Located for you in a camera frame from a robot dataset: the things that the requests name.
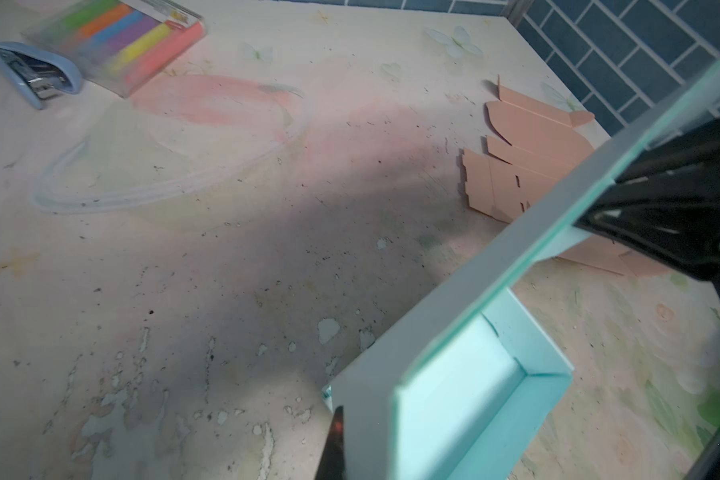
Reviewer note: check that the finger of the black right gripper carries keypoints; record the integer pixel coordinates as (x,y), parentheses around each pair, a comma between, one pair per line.
(665,208)

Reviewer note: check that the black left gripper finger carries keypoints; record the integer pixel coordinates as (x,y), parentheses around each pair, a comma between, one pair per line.
(332,462)

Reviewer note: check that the light blue paper box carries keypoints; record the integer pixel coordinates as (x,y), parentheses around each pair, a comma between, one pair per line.
(459,386)

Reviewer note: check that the pink flat cardboard box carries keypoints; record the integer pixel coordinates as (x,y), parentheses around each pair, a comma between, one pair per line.
(536,146)

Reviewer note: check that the coloured marker pack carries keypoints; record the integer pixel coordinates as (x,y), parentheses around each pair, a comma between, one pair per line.
(119,45)

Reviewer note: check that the small blue stapler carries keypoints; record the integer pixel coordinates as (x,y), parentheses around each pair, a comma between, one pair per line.
(38,75)

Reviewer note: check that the aluminium corner post right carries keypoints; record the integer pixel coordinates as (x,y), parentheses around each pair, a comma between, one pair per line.
(515,10)

